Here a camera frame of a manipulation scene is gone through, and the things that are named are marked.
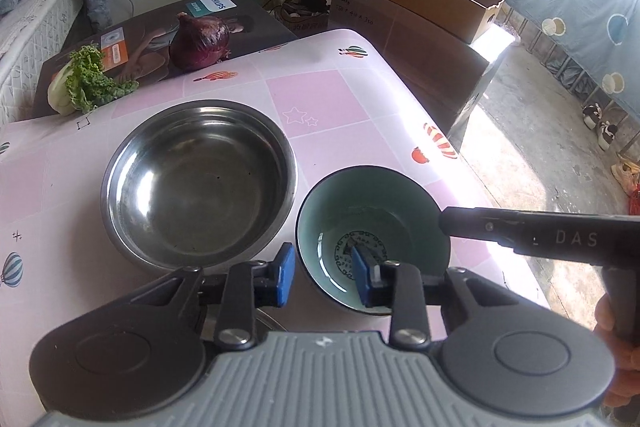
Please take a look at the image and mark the white quilted mattress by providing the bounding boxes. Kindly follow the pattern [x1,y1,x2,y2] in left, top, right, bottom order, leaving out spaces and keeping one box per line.
[0,0,87,126]

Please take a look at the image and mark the green ceramic bowl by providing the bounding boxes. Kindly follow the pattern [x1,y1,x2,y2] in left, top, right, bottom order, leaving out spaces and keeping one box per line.
[295,165,452,319]

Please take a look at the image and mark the red onion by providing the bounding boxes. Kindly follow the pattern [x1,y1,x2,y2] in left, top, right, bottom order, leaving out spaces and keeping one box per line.
[168,13,232,72]

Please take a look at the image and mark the blue blanket with circles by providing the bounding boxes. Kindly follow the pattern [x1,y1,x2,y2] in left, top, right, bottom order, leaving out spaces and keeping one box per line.
[502,0,640,108]

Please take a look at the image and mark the black white sneaker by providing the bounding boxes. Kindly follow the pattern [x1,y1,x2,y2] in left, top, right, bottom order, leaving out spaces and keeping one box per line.
[597,120,621,152]
[582,103,604,130]

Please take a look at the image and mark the dark printed flat box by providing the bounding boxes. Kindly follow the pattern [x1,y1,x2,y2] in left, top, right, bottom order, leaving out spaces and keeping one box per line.
[37,0,299,108]

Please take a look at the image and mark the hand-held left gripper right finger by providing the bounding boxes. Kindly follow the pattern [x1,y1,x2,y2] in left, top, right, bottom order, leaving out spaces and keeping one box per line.
[351,246,522,349]

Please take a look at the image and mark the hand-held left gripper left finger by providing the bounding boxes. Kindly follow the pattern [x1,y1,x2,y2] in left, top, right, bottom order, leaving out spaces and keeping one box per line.
[129,242,297,352]

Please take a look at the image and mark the stainless steel bowl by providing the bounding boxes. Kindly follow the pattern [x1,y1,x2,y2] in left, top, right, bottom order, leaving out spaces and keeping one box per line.
[100,100,299,271]

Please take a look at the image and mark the person's right hand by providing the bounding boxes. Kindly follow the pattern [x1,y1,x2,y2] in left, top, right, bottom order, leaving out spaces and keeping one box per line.
[593,294,640,424]

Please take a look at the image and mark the pink white shoe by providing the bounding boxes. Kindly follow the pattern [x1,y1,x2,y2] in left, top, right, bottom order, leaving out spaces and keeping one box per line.
[610,159,640,196]

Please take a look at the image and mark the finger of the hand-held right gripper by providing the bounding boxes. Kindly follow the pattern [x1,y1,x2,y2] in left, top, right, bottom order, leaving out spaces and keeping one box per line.
[438,206,526,255]

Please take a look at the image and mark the large brown cardboard box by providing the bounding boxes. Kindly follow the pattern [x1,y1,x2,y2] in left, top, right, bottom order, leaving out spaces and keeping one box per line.
[330,0,494,134]

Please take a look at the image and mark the green leafy lettuce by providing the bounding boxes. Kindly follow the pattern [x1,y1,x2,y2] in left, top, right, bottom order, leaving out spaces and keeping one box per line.
[47,44,140,116]

